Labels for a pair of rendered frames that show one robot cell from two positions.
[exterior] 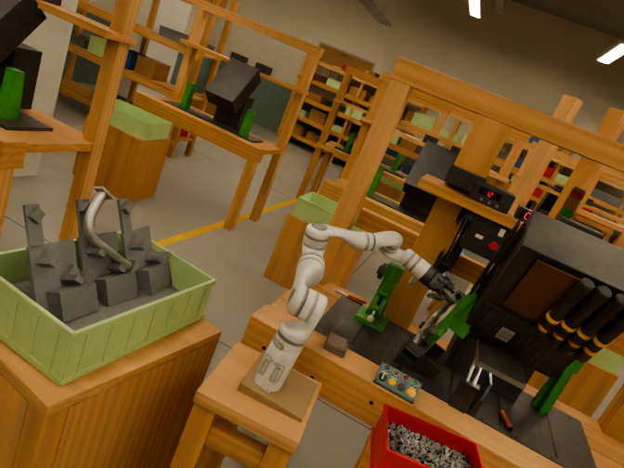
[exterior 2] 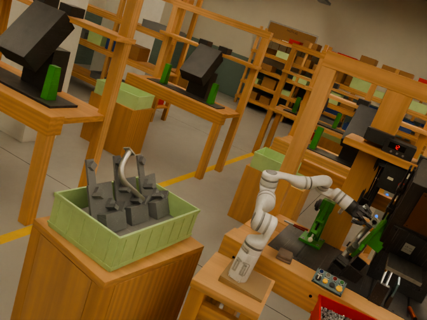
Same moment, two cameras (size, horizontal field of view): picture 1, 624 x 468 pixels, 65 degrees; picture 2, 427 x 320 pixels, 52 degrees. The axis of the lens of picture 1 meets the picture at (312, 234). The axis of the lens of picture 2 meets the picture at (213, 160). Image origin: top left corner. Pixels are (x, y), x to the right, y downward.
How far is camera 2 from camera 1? 0.50 m
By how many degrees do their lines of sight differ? 8
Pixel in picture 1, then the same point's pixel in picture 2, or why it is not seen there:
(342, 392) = (289, 288)
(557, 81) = not seen: outside the picture
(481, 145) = (390, 112)
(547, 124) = not seen: outside the picture
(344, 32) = (290, 12)
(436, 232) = (359, 176)
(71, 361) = (116, 256)
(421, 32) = (357, 9)
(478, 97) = (387, 77)
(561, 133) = not seen: outside the picture
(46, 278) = (97, 206)
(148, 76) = (133, 58)
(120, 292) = (138, 216)
